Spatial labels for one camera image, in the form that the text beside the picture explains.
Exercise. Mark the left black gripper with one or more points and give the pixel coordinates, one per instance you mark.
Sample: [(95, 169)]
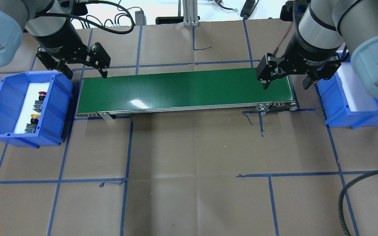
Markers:
[(61, 39)]

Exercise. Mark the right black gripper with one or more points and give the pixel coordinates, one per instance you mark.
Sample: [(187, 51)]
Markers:
[(310, 52)]

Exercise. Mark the red push button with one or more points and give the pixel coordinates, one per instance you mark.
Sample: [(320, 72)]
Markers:
[(38, 104)]

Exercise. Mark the yellow push button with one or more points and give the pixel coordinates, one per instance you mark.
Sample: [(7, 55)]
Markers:
[(31, 127)]

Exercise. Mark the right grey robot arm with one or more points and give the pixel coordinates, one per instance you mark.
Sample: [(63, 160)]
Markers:
[(327, 32)]

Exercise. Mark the right blue plastic bin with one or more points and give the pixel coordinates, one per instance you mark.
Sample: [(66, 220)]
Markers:
[(345, 101)]

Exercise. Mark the blue plastic bin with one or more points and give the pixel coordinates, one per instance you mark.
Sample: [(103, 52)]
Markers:
[(345, 101), (51, 122)]

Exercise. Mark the white foam pad left bin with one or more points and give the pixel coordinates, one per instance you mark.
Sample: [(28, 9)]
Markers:
[(27, 107)]

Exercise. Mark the white foam pad bin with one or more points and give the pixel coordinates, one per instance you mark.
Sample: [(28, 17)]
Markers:
[(357, 97), (27, 107)]

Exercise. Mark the green conveyor belt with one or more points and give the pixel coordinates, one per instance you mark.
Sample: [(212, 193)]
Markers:
[(227, 88)]

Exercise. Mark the white foam pad right bin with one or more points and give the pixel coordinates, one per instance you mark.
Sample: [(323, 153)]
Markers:
[(357, 97)]

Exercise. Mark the black power adapter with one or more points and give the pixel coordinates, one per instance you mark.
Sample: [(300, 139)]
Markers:
[(140, 18)]

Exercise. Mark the left blue plastic bin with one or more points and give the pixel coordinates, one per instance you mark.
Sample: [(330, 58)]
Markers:
[(51, 122)]

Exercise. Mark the aluminium profile post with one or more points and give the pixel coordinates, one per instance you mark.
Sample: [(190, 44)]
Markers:
[(190, 13)]

